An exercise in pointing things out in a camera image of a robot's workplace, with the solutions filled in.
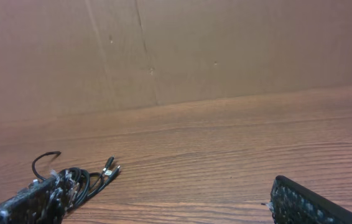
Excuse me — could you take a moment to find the thin black USB cable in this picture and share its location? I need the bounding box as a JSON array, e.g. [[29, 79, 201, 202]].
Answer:
[[31, 151, 115, 187]]

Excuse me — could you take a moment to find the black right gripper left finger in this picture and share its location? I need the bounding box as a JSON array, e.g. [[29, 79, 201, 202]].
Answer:
[[0, 170, 76, 223]]

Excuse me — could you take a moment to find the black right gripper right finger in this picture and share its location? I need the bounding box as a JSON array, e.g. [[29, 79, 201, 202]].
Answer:
[[269, 175, 352, 224]]

